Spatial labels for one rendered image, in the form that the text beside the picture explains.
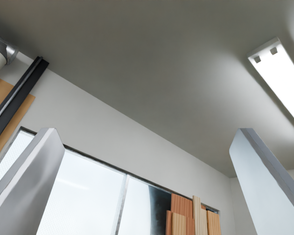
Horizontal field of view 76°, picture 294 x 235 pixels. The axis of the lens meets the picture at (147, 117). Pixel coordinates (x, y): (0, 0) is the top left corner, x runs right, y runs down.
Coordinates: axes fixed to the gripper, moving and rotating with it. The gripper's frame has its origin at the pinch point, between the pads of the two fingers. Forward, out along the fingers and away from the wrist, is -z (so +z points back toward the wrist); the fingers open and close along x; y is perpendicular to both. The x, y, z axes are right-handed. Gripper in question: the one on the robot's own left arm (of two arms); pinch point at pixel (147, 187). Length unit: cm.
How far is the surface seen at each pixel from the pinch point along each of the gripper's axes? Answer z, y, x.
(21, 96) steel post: -105, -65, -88
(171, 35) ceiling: -120, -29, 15
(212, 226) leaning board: -78, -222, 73
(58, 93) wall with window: -130, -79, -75
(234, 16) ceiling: -112, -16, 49
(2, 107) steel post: -92, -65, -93
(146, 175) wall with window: -104, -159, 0
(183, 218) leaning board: -74, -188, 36
